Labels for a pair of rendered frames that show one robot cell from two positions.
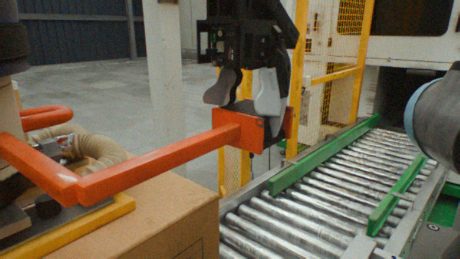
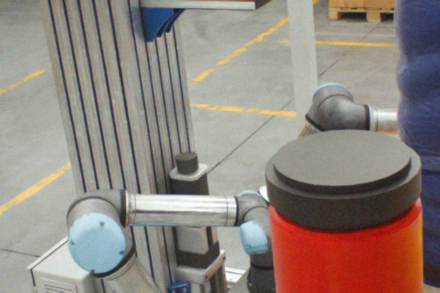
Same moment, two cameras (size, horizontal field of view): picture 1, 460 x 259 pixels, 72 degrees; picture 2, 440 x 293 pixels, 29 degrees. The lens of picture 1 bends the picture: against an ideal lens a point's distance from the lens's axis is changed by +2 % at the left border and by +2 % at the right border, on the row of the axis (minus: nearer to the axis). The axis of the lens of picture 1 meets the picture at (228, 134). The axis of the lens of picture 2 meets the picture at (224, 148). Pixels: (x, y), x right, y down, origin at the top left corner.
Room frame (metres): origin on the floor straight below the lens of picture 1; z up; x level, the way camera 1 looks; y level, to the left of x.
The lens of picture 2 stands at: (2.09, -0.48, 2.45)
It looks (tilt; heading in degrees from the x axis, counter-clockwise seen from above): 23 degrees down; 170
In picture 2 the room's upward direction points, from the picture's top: 7 degrees counter-clockwise
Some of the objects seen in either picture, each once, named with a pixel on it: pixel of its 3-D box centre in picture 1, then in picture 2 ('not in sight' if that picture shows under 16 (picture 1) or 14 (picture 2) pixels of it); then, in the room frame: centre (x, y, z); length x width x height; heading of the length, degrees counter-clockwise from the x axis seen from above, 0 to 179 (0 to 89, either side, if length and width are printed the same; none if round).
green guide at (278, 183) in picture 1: (333, 142); not in sight; (1.96, -0.70, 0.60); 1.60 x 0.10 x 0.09; 139
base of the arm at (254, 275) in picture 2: not in sight; (269, 269); (-0.10, -0.01, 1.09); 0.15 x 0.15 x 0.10
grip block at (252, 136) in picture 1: (252, 123); not in sight; (0.44, -0.03, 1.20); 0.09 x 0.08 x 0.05; 50
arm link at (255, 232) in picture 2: not in sight; (264, 232); (0.40, -0.12, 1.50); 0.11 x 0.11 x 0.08; 0
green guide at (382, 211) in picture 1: (426, 164); not in sight; (1.61, -1.10, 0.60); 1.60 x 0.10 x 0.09; 139
